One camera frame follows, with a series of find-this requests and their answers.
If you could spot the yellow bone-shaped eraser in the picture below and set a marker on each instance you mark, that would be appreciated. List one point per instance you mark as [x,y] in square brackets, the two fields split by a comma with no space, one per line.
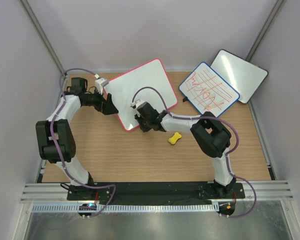
[175,138]

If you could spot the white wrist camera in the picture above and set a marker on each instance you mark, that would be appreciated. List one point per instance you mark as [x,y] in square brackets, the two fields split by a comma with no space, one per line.
[100,83]
[136,104]

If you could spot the aluminium frame rail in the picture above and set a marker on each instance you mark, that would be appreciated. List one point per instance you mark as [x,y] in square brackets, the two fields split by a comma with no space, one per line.
[272,190]

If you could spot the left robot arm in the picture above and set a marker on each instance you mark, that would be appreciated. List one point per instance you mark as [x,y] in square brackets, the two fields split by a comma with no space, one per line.
[55,139]

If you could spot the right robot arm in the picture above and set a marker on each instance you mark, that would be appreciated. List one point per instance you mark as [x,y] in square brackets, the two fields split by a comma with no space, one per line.
[212,137]

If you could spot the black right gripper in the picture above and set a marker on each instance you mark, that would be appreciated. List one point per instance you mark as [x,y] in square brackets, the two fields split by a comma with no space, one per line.
[138,119]

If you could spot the grey slotted cable duct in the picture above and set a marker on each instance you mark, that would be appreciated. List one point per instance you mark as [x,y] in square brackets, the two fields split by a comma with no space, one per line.
[90,208]

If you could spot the black framed whiteboard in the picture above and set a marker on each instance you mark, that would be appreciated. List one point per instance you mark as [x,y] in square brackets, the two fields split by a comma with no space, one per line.
[240,74]

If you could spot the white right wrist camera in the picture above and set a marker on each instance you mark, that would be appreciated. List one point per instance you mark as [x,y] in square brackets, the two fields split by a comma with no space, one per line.
[136,104]

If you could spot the pink framed whiteboard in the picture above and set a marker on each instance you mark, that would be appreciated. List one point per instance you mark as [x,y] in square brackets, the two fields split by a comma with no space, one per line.
[148,82]

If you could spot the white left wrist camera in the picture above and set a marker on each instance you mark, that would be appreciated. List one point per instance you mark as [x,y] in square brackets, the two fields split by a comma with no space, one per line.
[100,83]

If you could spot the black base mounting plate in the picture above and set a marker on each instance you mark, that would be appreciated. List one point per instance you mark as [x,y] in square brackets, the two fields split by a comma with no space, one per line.
[128,191]

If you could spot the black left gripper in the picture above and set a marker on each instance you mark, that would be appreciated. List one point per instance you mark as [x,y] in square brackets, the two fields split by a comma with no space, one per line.
[106,106]

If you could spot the blue framed whiteboard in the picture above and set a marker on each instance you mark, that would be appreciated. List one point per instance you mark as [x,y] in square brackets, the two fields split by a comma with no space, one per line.
[207,91]

